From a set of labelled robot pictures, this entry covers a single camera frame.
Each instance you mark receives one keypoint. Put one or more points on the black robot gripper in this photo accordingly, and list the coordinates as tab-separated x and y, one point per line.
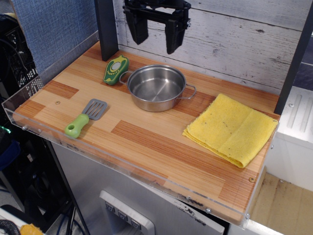
173	13

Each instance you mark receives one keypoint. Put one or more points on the stainless steel pot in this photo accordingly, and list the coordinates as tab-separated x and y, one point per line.
156	88

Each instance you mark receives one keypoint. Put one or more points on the green toy avocado half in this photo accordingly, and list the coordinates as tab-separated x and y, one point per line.
114	69

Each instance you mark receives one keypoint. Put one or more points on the yellow folded cloth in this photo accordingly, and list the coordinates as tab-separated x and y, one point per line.
231	130

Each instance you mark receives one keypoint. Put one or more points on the black plastic crate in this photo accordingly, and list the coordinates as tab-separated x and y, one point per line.
16	61

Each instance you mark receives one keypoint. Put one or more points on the silver toy fridge cabinet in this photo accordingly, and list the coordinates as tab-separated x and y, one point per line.
112	199

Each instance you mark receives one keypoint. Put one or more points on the white toy sink counter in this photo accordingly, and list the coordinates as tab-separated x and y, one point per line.
290	157

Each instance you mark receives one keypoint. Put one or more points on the clear acrylic table guard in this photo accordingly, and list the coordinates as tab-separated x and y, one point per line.
152	142

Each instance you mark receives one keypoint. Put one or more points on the dark vertical post left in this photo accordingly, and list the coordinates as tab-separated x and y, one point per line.
106	28

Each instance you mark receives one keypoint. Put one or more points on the dark vertical post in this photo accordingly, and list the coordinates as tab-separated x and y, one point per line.
296	62
106	28

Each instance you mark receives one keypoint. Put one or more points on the green handled grey spatula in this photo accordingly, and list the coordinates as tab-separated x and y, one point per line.
93	110

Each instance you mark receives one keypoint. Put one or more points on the dark vertical post right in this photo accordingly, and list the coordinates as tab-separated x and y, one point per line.
296	62

